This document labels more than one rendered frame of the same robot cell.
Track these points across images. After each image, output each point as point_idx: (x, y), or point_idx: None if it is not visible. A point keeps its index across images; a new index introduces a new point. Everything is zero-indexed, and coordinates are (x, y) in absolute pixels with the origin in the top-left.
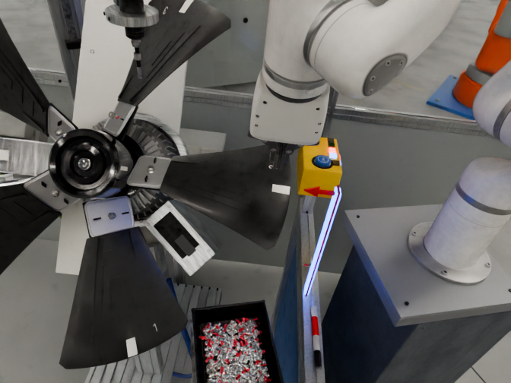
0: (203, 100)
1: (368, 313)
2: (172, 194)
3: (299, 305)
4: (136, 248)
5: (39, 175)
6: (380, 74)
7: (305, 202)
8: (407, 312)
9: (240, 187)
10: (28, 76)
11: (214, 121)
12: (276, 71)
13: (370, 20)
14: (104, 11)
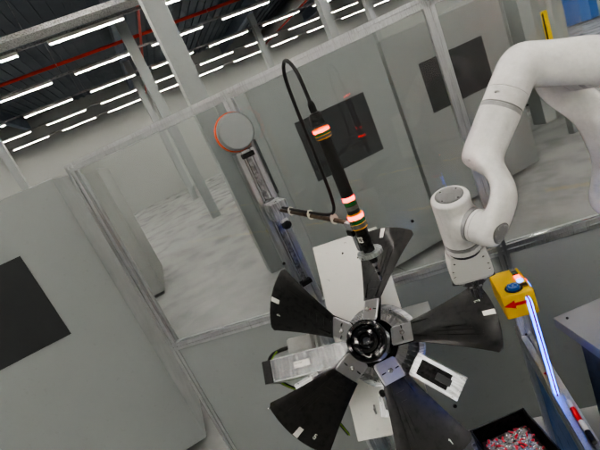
0: (399, 283)
1: None
2: (422, 340)
3: (558, 407)
4: (413, 387)
5: (342, 359)
6: (498, 234)
7: (520, 326)
8: None
9: (462, 320)
10: (319, 304)
11: (413, 295)
12: (454, 248)
13: (482, 218)
14: (326, 254)
